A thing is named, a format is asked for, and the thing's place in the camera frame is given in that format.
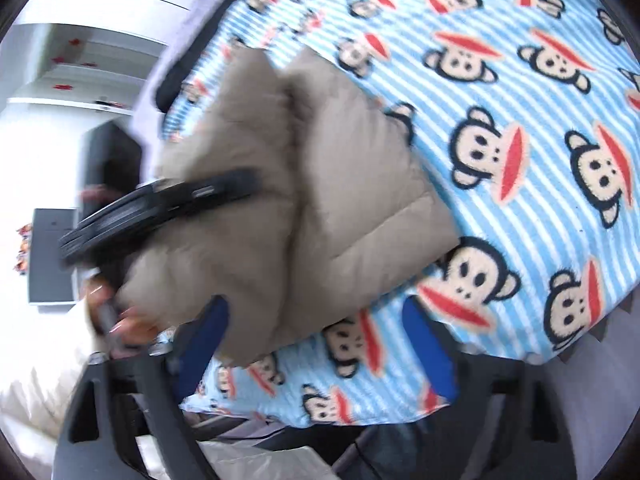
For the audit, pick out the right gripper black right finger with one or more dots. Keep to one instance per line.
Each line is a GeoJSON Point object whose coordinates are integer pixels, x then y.
{"type": "Point", "coordinates": [501, 420]}

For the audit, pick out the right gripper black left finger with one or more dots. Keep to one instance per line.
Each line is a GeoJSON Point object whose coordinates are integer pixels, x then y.
{"type": "Point", "coordinates": [117, 401]}

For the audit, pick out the beige puffer jacket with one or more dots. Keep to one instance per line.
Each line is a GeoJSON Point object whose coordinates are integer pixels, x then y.
{"type": "Point", "coordinates": [344, 212]}

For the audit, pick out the person left hand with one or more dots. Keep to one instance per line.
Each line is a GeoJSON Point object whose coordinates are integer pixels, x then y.
{"type": "Point", "coordinates": [132, 328]}

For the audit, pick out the grey cabinet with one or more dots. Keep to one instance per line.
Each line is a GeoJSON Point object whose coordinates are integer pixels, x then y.
{"type": "Point", "coordinates": [51, 285]}

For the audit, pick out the black garment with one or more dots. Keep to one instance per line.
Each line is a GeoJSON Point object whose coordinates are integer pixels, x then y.
{"type": "Point", "coordinates": [171, 85]}

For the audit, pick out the white shelf with red stars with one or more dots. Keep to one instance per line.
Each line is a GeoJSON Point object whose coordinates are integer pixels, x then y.
{"type": "Point", "coordinates": [74, 66]}

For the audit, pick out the purple fleece bedspread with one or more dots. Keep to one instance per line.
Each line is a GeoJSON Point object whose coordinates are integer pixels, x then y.
{"type": "Point", "coordinates": [147, 121]}

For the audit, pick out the blue striped monkey blanket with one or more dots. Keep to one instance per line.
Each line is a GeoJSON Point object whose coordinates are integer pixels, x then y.
{"type": "Point", "coordinates": [526, 113]}

